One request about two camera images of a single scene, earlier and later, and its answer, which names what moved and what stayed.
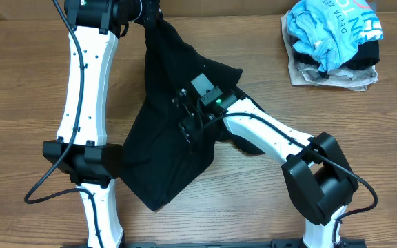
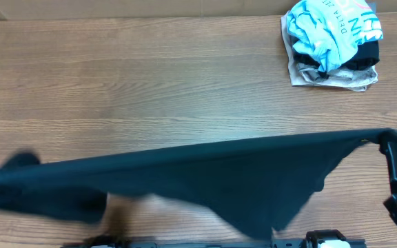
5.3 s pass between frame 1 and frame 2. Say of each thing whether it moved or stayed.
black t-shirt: moved
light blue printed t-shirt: stayed
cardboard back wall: stayed
